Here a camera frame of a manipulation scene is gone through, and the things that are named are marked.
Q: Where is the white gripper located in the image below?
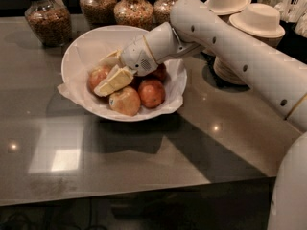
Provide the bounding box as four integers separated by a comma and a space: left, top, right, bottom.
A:
94, 35, 158, 97

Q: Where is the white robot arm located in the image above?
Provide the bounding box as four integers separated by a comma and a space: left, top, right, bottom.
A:
95, 0, 307, 230

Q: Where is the red apple back left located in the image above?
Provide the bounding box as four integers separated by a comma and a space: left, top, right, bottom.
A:
87, 65, 112, 92

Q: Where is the red apple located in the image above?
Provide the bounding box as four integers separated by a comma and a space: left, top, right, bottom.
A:
87, 65, 112, 92
150, 63, 167, 81

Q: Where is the dark apple back middle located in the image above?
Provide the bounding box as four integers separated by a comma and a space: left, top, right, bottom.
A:
130, 77, 142, 90

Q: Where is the yellow-red apple with sticker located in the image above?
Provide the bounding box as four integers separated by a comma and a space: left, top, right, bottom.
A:
108, 86, 141, 116

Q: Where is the white bowl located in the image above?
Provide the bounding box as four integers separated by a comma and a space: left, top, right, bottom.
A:
60, 24, 189, 123

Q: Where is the orange-red apple front right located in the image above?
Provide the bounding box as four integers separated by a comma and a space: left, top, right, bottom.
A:
138, 79, 166, 108

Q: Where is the red apple back right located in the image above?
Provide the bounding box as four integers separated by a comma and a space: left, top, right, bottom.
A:
150, 63, 167, 81

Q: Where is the paper bowl stack back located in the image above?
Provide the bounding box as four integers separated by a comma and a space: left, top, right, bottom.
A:
204, 0, 251, 23

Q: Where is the paper bowl stack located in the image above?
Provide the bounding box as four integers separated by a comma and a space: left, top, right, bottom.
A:
204, 0, 251, 23
213, 3, 285, 85

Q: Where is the paper bowl stack front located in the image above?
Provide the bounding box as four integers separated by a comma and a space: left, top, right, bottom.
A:
213, 3, 285, 85

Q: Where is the glass cereal jar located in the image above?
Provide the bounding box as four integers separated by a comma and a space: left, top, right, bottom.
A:
153, 0, 177, 24
79, 0, 117, 28
114, 0, 154, 30
25, 0, 72, 47

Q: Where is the glass cereal jar far left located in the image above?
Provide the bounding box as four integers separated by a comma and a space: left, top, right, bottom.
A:
25, 0, 72, 47

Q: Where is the white stir sticks bundle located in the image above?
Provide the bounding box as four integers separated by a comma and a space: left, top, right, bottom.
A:
281, 0, 307, 23

